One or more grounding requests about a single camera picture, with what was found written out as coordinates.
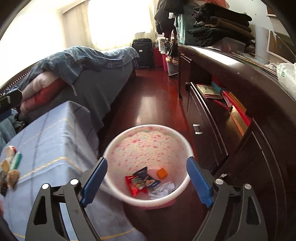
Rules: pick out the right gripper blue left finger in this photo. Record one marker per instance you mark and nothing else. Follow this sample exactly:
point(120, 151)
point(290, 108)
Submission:
point(91, 181)

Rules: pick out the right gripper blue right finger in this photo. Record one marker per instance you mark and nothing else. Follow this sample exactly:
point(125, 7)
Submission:
point(199, 181)

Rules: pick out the red snack wrapper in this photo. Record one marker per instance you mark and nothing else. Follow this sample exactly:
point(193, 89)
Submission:
point(134, 187)

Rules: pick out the white paper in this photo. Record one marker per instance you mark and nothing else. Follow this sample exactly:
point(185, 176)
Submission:
point(162, 190)

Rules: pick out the orange small box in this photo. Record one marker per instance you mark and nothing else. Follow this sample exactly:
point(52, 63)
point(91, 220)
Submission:
point(162, 173)

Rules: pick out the blue snack wrapper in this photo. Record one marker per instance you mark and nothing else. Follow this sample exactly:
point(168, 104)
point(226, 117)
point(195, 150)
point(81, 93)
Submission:
point(143, 179)

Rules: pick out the dark snack packet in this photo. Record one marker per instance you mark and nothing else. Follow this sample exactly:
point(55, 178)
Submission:
point(3, 183)

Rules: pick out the pink speckled trash bin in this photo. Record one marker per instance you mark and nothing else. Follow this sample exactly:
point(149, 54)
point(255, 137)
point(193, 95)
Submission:
point(147, 146)

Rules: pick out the dark wooden headboard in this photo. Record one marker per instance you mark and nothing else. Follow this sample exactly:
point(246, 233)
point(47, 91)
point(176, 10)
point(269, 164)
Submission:
point(14, 82)

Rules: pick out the light blue fleece blanket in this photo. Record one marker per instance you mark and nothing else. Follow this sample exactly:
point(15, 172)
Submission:
point(9, 128)

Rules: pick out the pink red folded quilt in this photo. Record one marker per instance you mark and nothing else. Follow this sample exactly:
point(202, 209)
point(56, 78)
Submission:
point(40, 91)

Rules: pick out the white cup-shaped wrapper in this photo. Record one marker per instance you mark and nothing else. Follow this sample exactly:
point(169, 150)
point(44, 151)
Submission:
point(10, 151)

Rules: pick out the blue duvet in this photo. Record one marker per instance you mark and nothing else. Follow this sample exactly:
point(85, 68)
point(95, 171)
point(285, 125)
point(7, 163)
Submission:
point(68, 64)

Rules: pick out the yellow snack packet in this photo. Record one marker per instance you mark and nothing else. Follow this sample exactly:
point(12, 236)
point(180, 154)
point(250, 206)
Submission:
point(12, 178)

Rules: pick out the dark wooden dresser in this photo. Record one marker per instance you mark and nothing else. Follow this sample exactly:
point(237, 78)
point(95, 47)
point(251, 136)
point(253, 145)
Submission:
point(243, 123)

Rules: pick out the bed with dark base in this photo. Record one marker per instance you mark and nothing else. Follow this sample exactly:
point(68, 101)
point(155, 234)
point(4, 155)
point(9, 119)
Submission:
point(95, 90)

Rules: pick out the white window curtain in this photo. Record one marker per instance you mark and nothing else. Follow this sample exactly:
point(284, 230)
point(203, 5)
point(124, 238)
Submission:
point(105, 25)

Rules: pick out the black suitcase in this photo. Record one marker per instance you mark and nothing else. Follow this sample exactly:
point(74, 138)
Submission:
point(144, 48)

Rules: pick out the white plastic bag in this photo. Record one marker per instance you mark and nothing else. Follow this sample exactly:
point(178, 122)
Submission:
point(286, 74)

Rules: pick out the folded dark clothes stack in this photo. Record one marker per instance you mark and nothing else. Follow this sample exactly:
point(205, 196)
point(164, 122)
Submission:
point(214, 23)

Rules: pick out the dark jacket on rack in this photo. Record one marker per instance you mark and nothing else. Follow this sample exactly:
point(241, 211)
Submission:
point(165, 25)

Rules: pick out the teal patterned bag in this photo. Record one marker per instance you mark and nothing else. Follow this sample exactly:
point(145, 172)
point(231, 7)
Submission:
point(185, 22)

